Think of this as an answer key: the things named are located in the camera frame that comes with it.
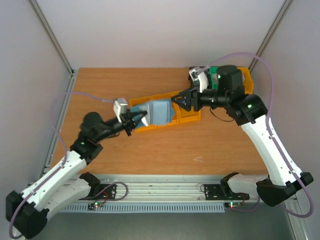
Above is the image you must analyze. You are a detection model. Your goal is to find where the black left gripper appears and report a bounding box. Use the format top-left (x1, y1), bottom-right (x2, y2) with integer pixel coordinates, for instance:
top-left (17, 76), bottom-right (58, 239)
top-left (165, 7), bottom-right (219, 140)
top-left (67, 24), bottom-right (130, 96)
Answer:
top-left (95, 108), bottom-right (147, 142)

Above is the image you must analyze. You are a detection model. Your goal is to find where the teal leather card holder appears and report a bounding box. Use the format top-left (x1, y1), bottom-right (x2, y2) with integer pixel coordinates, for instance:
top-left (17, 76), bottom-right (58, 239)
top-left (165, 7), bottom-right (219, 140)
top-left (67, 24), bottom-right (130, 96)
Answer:
top-left (130, 98), bottom-right (175, 128)

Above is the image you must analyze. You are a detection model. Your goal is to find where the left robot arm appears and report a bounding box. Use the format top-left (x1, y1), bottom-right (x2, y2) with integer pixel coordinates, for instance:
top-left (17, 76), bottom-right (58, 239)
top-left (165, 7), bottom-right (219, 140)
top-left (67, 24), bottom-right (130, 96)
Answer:
top-left (5, 110), bottom-right (147, 240)

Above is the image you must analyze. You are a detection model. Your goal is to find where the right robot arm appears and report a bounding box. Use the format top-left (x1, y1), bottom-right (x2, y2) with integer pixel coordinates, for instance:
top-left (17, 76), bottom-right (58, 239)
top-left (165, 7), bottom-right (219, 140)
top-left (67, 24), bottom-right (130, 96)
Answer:
top-left (171, 65), bottom-right (314, 207)

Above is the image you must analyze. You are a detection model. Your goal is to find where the right yellow bin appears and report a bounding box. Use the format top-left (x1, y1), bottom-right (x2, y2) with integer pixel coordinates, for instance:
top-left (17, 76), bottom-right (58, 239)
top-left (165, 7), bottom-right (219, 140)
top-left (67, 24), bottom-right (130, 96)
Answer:
top-left (169, 90), bottom-right (202, 125)

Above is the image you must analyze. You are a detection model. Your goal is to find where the left yellow bin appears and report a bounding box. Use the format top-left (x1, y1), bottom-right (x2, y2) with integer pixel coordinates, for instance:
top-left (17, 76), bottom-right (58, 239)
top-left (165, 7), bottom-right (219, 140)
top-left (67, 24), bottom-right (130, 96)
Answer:
top-left (129, 95), bottom-right (158, 133)

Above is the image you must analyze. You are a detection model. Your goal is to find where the middle yellow bin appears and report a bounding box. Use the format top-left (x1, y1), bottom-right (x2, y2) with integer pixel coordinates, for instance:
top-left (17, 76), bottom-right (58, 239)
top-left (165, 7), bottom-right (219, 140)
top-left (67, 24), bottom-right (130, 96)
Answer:
top-left (149, 93), bottom-right (175, 126)

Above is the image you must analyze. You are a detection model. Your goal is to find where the black storage bin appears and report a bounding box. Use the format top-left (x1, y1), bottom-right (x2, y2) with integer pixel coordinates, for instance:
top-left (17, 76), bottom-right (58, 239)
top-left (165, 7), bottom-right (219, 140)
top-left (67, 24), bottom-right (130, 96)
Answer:
top-left (188, 66), bottom-right (201, 88)

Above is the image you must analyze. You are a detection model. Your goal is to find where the green storage bin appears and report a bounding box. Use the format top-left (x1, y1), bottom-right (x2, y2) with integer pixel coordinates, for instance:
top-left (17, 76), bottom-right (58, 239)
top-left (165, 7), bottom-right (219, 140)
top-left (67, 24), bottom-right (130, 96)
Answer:
top-left (209, 66), bottom-right (219, 90)

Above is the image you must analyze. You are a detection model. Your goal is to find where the far yellow storage bin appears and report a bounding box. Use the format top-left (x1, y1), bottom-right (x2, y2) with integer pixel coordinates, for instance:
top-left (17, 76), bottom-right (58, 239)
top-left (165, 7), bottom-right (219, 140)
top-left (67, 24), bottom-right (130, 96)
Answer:
top-left (238, 67), bottom-right (254, 94)

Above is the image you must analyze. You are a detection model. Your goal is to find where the left small circuit board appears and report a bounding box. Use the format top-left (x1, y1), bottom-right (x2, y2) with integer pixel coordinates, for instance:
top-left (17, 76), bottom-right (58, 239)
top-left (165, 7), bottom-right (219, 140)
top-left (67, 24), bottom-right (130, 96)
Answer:
top-left (87, 202), bottom-right (104, 211)

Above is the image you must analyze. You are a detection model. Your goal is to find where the small circuit board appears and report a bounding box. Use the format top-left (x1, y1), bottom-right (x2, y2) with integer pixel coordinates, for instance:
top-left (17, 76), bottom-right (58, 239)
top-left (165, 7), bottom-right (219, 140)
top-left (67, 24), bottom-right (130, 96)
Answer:
top-left (87, 202), bottom-right (104, 211)
top-left (224, 201), bottom-right (242, 209)

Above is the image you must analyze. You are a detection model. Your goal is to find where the right small circuit board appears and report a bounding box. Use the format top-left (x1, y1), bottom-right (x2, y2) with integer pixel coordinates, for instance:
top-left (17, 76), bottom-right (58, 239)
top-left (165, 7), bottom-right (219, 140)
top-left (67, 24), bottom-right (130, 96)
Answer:
top-left (224, 201), bottom-right (242, 209)

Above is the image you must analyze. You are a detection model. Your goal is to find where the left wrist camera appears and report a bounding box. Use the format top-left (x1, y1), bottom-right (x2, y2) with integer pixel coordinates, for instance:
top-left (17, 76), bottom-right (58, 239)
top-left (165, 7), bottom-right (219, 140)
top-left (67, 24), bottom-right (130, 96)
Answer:
top-left (113, 98), bottom-right (128, 123)

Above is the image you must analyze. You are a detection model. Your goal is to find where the aluminium rail frame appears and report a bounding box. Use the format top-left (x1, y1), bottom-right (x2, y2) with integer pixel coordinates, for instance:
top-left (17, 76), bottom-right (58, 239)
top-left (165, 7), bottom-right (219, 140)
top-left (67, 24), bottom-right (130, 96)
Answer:
top-left (9, 67), bottom-right (311, 240)

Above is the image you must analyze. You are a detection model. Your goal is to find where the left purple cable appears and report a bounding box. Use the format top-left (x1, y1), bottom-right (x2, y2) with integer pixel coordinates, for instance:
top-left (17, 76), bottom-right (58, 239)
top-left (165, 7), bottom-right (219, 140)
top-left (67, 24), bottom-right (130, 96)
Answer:
top-left (8, 91), bottom-right (117, 240)

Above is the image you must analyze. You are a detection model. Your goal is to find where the purple cable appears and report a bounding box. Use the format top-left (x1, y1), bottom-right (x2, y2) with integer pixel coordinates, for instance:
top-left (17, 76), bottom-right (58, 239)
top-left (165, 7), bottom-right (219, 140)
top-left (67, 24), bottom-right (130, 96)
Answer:
top-left (197, 51), bottom-right (315, 218)
top-left (8, 91), bottom-right (117, 240)

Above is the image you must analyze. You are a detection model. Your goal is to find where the grey slotted cable duct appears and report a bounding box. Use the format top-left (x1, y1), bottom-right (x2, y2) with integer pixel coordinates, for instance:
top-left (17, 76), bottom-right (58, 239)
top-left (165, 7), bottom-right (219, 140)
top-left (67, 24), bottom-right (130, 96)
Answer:
top-left (61, 202), bottom-right (225, 214)

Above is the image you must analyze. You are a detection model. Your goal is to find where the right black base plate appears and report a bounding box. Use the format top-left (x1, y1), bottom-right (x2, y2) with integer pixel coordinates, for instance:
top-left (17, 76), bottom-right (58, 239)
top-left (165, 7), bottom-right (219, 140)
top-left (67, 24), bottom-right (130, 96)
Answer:
top-left (200, 184), bottom-right (250, 201)

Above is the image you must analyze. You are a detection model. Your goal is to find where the left corner aluminium post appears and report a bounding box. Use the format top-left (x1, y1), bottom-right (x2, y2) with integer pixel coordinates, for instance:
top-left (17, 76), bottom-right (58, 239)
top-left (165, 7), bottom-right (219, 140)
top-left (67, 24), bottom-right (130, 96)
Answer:
top-left (28, 0), bottom-right (74, 76)

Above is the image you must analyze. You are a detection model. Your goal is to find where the corner aluminium post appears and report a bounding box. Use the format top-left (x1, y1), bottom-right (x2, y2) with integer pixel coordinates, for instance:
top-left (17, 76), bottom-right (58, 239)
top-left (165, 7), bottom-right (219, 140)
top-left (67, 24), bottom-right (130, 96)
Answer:
top-left (256, 0), bottom-right (294, 57)
top-left (28, 0), bottom-right (74, 76)

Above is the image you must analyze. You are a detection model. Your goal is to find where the right corner aluminium post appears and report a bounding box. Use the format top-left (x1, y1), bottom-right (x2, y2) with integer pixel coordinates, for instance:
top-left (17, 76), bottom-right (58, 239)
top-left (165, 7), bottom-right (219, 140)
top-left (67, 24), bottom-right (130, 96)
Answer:
top-left (256, 0), bottom-right (294, 57)

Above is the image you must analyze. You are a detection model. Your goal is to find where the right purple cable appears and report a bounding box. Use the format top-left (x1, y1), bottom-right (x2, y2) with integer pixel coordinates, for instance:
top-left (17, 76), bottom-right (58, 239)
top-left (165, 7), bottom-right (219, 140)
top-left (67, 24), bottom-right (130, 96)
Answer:
top-left (197, 51), bottom-right (315, 218)

